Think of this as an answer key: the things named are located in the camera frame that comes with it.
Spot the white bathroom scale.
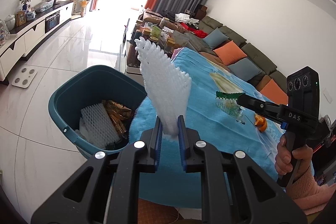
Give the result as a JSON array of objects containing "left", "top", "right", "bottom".
[{"left": 11, "top": 67, "right": 38, "bottom": 89}]

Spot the white tissue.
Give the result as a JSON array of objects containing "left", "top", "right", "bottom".
[{"left": 75, "top": 118, "right": 90, "bottom": 141}]

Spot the gold foil snack bag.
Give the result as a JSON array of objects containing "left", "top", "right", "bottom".
[{"left": 102, "top": 100, "right": 134, "bottom": 137}]

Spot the cluttered coffee table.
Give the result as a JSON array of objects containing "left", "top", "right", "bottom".
[{"left": 126, "top": 19, "right": 177, "bottom": 74}]

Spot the white foam fruit net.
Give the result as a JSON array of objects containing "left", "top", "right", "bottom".
[{"left": 80, "top": 103, "right": 120, "bottom": 149}]

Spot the green brown sectional sofa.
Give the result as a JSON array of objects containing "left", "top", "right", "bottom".
[{"left": 180, "top": 16, "right": 288, "bottom": 105}]

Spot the pile of clothes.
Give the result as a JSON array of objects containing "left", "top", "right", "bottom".
[{"left": 162, "top": 10, "right": 213, "bottom": 39}]

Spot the green clear snack wrapper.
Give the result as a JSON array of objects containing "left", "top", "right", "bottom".
[{"left": 215, "top": 91, "right": 245, "bottom": 124}]

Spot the blue cushion far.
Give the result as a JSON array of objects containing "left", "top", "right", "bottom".
[{"left": 203, "top": 28, "right": 229, "bottom": 50}]

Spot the person's right hand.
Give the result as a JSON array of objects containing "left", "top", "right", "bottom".
[{"left": 274, "top": 135, "right": 313, "bottom": 178}]

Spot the orange cushion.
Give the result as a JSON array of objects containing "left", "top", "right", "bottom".
[
  {"left": 260, "top": 79, "right": 288, "bottom": 105},
  {"left": 214, "top": 41, "right": 247, "bottom": 66}
]

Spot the white black TV cabinet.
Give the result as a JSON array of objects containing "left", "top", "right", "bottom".
[{"left": 0, "top": 1, "right": 74, "bottom": 85}]

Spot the orange cushion near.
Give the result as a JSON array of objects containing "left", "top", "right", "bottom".
[{"left": 260, "top": 79, "right": 288, "bottom": 105}]

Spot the orange peel piece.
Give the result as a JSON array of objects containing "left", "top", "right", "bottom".
[{"left": 255, "top": 114, "right": 268, "bottom": 133}]

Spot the blue cushion near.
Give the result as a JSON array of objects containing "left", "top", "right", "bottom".
[{"left": 228, "top": 57, "right": 261, "bottom": 82}]

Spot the blue cushion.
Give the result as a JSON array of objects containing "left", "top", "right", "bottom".
[
  {"left": 203, "top": 28, "right": 229, "bottom": 50},
  {"left": 228, "top": 57, "right": 261, "bottom": 82}
]

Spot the blue floral tablecloth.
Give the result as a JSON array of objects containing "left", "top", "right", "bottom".
[{"left": 139, "top": 48, "right": 283, "bottom": 208}]

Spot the orange cushion far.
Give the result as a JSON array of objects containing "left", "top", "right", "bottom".
[{"left": 214, "top": 41, "right": 247, "bottom": 66}]

